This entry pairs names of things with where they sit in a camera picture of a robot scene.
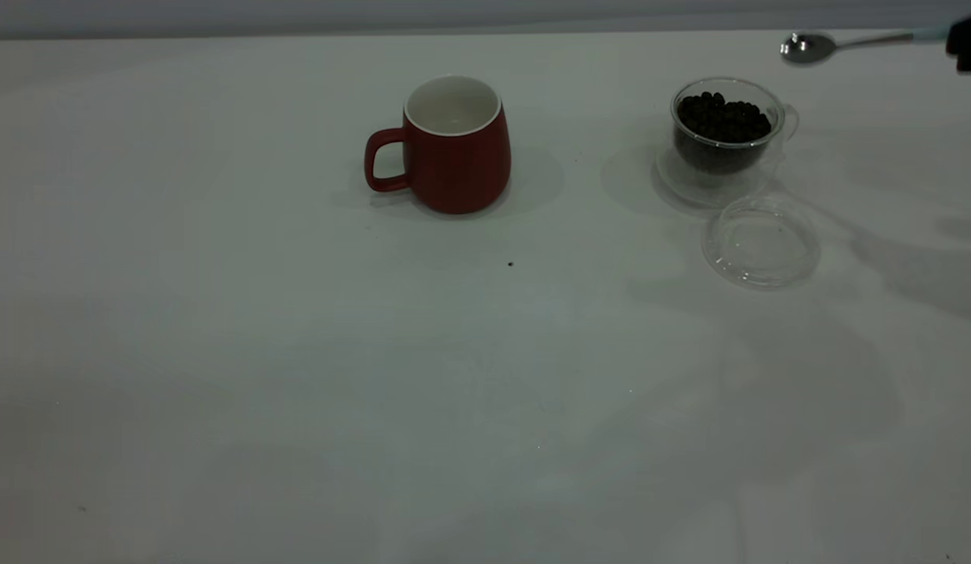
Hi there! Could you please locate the metal spoon light blue handle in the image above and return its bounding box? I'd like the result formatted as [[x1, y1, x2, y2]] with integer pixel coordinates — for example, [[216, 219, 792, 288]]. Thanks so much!
[[780, 28, 952, 66]]

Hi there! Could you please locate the dark coffee beans pile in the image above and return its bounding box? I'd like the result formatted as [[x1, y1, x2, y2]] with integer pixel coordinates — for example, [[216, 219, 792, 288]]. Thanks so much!
[[675, 92, 773, 175]]

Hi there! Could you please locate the white tablecloth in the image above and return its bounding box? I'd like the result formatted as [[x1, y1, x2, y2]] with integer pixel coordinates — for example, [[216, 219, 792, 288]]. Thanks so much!
[[0, 30, 971, 564]]

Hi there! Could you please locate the red ceramic mug white inside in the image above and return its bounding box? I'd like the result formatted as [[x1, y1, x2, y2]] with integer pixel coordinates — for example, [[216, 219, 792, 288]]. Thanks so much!
[[364, 74, 513, 215]]

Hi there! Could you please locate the clear glass cup with handle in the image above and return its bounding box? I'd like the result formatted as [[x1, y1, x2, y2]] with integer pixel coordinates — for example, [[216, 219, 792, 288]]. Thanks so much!
[[654, 76, 801, 209]]

